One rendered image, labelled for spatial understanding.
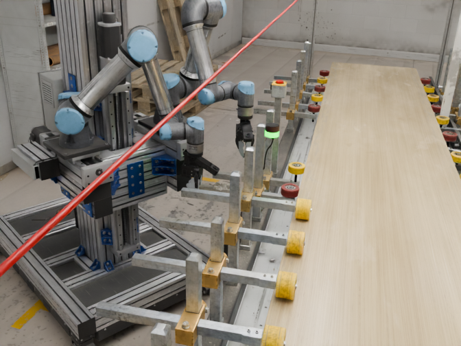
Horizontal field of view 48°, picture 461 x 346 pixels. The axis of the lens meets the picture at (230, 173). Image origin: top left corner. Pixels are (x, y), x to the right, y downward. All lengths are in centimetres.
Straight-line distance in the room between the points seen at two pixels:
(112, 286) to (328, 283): 144
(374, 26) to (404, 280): 825
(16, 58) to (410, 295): 362
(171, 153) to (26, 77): 220
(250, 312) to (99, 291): 106
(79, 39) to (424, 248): 169
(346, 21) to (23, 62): 660
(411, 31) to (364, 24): 82
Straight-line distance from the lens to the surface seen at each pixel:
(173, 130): 223
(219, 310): 176
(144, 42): 209
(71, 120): 218
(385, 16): 980
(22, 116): 468
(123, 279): 290
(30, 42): 442
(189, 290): 142
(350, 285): 173
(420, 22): 979
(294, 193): 226
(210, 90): 235
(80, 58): 251
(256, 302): 206
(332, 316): 159
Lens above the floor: 190
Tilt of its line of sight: 25 degrees down
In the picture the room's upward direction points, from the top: 2 degrees clockwise
